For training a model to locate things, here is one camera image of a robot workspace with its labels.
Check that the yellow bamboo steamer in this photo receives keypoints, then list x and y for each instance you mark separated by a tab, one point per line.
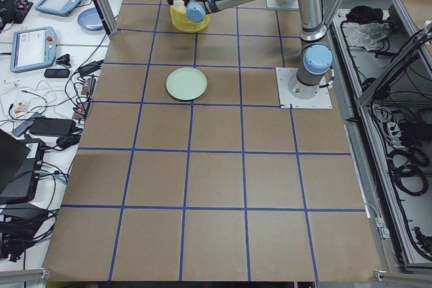
178	11
190	27

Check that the blue plate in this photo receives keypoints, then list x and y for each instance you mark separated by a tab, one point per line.
89	20

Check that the mint green plate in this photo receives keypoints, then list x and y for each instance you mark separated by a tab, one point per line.
186	83

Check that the near teach pendant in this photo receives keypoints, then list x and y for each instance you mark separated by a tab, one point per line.
33	49

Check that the crumpled white cloth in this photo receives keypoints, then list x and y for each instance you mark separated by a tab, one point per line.
369	36

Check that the black laptop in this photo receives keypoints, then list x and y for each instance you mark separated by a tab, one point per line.
21	161

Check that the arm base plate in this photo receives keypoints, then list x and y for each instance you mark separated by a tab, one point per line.
288	5
294	95

